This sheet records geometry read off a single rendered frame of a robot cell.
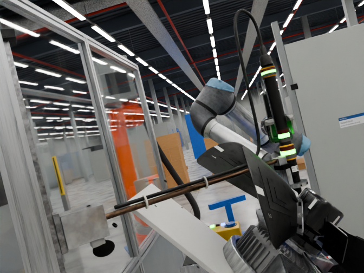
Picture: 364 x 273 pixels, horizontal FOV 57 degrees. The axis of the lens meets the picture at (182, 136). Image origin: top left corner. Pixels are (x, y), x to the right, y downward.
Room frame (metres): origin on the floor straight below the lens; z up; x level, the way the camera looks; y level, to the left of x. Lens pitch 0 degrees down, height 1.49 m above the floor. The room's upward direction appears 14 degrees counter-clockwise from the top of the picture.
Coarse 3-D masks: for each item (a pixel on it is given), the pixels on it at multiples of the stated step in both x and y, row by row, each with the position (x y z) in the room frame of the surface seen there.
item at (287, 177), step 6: (282, 162) 0.98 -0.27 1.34; (276, 168) 1.00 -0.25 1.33; (282, 168) 0.98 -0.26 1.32; (288, 168) 0.99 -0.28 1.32; (282, 174) 1.00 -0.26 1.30; (288, 174) 0.99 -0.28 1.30; (288, 180) 0.98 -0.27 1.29; (306, 180) 0.99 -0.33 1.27; (294, 186) 0.98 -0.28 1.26; (300, 186) 0.98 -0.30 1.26
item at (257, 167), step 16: (256, 160) 0.74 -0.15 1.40; (256, 176) 0.69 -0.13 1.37; (272, 176) 0.77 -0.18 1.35; (256, 192) 0.66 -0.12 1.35; (272, 192) 0.72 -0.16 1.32; (288, 192) 0.80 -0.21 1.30; (272, 208) 0.69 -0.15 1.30; (288, 208) 0.77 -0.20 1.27; (272, 224) 0.66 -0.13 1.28; (288, 224) 0.76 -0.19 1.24; (272, 240) 0.62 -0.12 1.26
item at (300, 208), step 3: (297, 198) 0.85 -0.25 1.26; (300, 201) 0.87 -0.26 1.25; (297, 204) 0.85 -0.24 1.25; (297, 207) 0.85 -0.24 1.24; (300, 207) 0.86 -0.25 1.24; (297, 210) 0.85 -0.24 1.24; (300, 210) 0.86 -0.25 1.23; (297, 213) 0.84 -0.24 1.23; (297, 216) 0.84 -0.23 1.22; (297, 219) 0.84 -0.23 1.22; (300, 219) 0.85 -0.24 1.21; (297, 222) 0.83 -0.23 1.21; (300, 222) 0.85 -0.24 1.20; (303, 225) 0.86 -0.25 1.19; (297, 228) 0.83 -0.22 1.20; (303, 228) 0.86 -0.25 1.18; (297, 231) 0.82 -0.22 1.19; (300, 231) 0.84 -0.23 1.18; (303, 231) 0.85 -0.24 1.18
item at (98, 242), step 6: (96, 240) 0.74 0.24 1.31; (102, 240) 0.74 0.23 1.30; (108, 240) 0.76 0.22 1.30; (96, 246) 0.74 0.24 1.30; (102, 246) 0.74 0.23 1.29; (108, 246) 0.74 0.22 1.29; (114, 246) 0.76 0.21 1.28; (96, 252) 0.74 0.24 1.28; (102, 252) 0.74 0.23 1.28; (108, 252) 0.74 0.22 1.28
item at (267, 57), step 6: (264, 48) 1.01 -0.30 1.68; (264, 54) 1.00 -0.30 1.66; (264, 60) 1.00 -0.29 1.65; (270, 60) 1.00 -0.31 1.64; (264, 66) 1.03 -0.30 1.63; (288, 162) 1.00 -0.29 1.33; (294, 162) 1.00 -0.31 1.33; (294, 168) 1.00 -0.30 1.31; (294, 174) 1.00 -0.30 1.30; (294, 180) 1.00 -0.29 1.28; (300, 180) 1.00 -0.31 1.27; (300, 192) 1.00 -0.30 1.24
